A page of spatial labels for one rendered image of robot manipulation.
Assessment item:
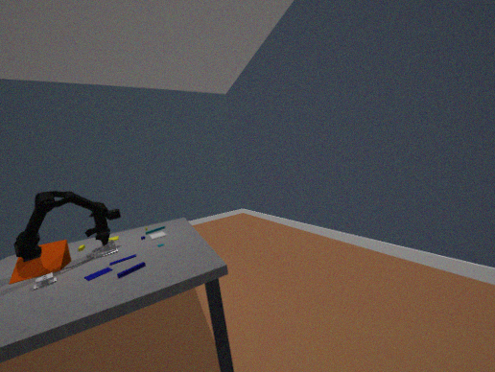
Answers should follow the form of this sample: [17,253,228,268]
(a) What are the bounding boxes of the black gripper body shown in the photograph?
[96,221,110,240]

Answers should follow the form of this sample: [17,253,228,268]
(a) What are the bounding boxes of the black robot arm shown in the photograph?
[14,191,120,262]

